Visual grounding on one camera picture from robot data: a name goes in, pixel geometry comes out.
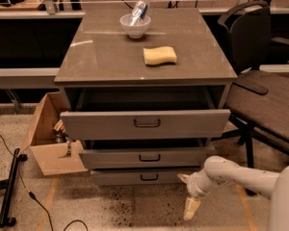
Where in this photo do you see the silver blue can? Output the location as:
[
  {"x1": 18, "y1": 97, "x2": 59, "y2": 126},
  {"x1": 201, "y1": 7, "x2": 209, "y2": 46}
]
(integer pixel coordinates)
[{"x1": 129, "y1": 0, "x2": 147, "y2": 26}]

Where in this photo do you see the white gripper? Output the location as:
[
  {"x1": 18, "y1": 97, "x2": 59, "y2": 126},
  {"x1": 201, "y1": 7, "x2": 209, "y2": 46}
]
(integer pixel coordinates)
[{"x1": 177, "y1": 169, "x2": 215, "y2": 220}]

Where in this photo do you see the black floor cable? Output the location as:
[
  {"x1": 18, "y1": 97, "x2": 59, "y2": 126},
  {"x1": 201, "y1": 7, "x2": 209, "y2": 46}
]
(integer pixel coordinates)
[{"x1": 0, "y1": 123, "x2": 89, "y2": 231}]

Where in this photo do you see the grey middle drawer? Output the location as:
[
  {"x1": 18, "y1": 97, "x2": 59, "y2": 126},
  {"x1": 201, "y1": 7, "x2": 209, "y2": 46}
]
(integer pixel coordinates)
[{"x1": 79, "y1": 139, "x2": 215, "y2": 169}]

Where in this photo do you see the yellow sponge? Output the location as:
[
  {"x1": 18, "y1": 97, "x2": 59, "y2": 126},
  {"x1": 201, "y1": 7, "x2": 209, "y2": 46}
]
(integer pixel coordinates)
[{"x1": 144, "y1": 46, "x2": 177, "y2": 65}]

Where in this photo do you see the grey bottom drawer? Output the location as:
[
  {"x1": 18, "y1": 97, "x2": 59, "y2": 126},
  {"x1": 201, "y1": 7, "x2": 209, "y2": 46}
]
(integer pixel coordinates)
[{"x1": 92, "y1": 167, "x2": 199, "y2": 186}]

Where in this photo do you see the grey top drawer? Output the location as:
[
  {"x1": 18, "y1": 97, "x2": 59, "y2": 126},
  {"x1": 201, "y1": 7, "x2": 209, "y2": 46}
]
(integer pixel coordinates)
[{"x1": 60, "y1": 110, "x2": 230, "y2": 140}]

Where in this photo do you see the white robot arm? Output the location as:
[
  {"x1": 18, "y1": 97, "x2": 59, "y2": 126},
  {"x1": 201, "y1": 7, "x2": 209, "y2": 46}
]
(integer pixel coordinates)
[{"x1": 178, "y1": 156, "x2": 289, "y2": 231}]

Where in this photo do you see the open cardboard box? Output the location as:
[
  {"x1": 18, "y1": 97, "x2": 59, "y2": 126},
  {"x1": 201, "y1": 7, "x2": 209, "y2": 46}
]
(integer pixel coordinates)
[{"x1": 21, "y1": 92, "x2": 86, "y2": 175}]

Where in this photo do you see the grey drawer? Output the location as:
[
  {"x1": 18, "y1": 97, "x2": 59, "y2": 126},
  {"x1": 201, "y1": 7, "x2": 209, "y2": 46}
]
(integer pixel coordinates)
[
  {"x1": 79, "y1": 139, "x2": 215, "y2": 169},
  {"x1": 60, "y1": 110, "x2": 230, "y2": 140},
  {"x1": 92, "y1": 167, "x2": 199, "y2": 186}
]

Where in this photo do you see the grey drawer cabinet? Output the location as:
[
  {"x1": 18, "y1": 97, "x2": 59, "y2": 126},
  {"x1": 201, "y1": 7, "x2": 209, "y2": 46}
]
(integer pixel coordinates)
[{"x1": 53, "y1": 7, "x2": 238, "y2": 186}]

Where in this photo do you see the black stand leg with casters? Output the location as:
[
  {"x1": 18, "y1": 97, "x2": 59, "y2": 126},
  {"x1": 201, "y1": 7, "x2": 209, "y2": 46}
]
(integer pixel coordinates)
[{"x1": 0, "y1": 148, "x2": 28, "y2": 228}]

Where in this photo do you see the white bowl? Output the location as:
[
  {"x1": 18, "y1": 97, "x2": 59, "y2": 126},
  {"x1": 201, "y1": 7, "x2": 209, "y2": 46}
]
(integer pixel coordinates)
[{"x1": 119, "y1": 13, "x2": 151, "y2": 39}]

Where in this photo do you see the black office chair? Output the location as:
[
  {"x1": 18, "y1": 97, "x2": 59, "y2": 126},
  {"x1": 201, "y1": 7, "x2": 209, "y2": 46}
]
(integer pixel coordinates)
[{"x1": 218, "y1": 1, "x2": 289, "y2": 167}]

